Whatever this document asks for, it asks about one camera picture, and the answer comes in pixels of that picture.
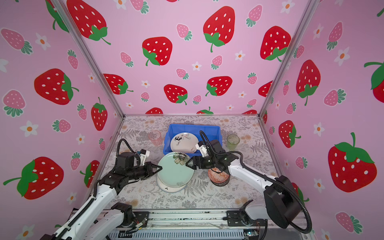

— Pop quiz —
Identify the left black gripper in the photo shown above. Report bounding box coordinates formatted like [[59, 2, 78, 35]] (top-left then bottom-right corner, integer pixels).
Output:
[[127, 161, 163, 182]]

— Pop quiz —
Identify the white floral plate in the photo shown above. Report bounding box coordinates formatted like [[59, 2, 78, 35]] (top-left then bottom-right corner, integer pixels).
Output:
[[170, 133, 199, 154]]

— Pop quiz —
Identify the mint green flower plate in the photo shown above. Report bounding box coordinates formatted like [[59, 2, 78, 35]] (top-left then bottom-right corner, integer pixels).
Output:
[[157, 152, 194, 188]]

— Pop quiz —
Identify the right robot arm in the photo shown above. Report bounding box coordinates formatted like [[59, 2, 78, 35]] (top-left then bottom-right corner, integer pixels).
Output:
[[186, 140, 313, 234]]

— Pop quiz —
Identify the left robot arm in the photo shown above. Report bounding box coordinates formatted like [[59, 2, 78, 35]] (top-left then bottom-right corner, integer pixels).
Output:
[[42, 151, 163, 240]]

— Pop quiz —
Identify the blue plastic bin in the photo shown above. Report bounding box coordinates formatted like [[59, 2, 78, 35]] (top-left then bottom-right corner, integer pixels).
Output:
[[163, 124, 223, 158]]

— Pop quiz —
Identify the white watermelon plate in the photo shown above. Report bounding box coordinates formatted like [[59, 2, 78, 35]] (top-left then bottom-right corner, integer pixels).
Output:
[[156, 176, 186, 194]]

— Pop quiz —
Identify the red patterned bowl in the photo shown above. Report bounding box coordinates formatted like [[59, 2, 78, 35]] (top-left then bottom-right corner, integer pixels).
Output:
[[208, 168, 230, 187]]

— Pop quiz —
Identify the pink translucent cup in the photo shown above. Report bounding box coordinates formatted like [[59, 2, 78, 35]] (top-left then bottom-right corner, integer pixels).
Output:
[[148, 130, 163, 146]]

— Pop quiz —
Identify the green translucent cup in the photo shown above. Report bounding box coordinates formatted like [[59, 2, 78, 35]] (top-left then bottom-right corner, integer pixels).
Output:
[[227, 134, 240, 151]]

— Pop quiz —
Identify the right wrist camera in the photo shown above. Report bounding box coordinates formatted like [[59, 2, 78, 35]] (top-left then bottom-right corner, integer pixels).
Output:
[[196, 141, 209, 158]]

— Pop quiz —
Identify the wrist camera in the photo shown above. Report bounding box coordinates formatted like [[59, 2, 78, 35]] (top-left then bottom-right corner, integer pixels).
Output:
[[196, 141, 209, 158], [139, 149, 150, 165]]

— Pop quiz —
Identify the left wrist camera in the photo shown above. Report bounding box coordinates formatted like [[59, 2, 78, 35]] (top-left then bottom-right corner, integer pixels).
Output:
[[139, 149, 150, 165]]

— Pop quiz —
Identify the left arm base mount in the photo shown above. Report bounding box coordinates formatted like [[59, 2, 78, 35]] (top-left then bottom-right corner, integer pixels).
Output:
[[118, 211, 150, 229]]

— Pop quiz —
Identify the aluminium front rail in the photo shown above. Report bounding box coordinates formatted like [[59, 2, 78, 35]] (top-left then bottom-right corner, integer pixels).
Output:
[[97, 209, 316, 240]]

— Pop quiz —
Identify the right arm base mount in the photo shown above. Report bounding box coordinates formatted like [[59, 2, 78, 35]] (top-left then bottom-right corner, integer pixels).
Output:
[[223, 210, 266, 227]]

